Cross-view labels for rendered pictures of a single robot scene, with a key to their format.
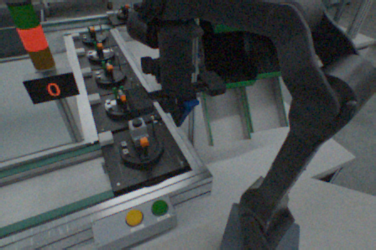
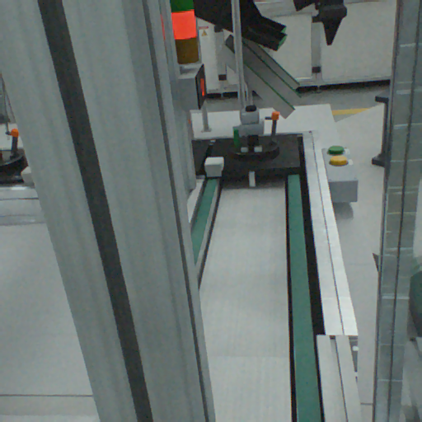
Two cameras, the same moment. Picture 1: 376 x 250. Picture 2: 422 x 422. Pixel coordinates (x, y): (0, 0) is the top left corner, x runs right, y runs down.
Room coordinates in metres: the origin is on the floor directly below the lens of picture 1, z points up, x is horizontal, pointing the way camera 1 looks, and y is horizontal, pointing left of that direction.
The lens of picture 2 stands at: (-0.06, 1.31, 1.49)
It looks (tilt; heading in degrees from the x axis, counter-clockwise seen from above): 27 degrees down; 305
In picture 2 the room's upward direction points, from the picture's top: 7 degrees counter-clockwise
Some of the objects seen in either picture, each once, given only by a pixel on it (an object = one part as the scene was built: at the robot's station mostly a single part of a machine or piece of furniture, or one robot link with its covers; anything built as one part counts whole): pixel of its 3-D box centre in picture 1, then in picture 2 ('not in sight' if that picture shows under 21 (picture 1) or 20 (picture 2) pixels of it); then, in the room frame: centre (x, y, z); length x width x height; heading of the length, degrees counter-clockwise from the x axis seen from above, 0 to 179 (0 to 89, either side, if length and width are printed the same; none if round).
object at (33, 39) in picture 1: (33, 37); (183, 24); (0.59, 0.36, 1.33); 0.05 x 0.05 x 0.05
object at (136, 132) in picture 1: (137, 128); (247, 119); (0.57, 0.15, 1.06); 0.08 x 0.04 x 0.07; 24
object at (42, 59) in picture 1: (41, 56); (186, 49); (0.59, 0.36, 1.28); 0.05 x 0.05 x 0.05
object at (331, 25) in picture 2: (169, 115); (330, 31); (0.39, 0.03, 1.25); 0.06 x 0.04 x 0.07; 24
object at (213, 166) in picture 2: (106, 139); (214, 167); (0.61, 0.27, 0.97); 0.05 x 0.05 x 0.04; 24
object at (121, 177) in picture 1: (142, 152); (254, 154); (0.56, 0.14, 0.96); 0.24 x 0.24 x 0.02; 24
